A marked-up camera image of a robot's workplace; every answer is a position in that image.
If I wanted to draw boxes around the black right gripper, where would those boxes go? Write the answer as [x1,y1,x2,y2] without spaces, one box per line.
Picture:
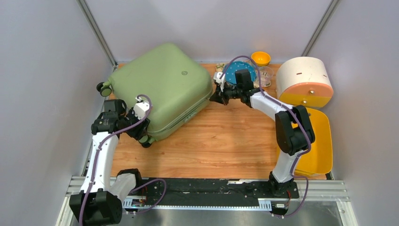
[210,80,242,105]

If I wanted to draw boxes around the green hard-shell suitcase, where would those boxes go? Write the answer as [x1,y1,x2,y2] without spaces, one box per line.
[96,43,213,148]

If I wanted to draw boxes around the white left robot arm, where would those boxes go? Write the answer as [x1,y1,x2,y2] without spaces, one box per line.
[69,95,152,226]

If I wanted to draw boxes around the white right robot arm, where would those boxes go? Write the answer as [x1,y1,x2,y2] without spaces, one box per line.
[210,69,315,197]

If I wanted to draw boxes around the blue polka dot plate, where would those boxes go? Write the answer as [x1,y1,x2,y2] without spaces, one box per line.
[225,61,257,84]

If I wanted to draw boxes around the clear drinking glass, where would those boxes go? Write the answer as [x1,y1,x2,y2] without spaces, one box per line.
[259,66,274,88]

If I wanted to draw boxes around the small yellow bowl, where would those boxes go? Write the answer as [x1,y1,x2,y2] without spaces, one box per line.
[251,51,271,67]

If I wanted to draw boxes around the white and orange drawer cabinet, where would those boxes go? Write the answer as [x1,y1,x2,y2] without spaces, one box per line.
[276,56,334,109]

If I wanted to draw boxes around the yellow plastic basin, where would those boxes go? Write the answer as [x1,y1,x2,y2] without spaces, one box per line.
[295,108,333,177]

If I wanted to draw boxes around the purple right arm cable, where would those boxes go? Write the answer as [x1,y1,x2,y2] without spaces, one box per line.
[219,55,312,218]

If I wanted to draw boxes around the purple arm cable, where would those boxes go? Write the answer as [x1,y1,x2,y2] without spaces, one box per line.
[78,94,167,226]
[219,55,312,218]

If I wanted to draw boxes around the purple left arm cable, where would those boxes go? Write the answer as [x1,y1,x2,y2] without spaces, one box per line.
[78,94,167,226]

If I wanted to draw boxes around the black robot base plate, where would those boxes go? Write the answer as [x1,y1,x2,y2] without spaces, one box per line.
[120,177,300,208]

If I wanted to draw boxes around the aluminium frame rail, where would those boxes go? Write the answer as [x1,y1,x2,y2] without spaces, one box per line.
[54,176,359,226]

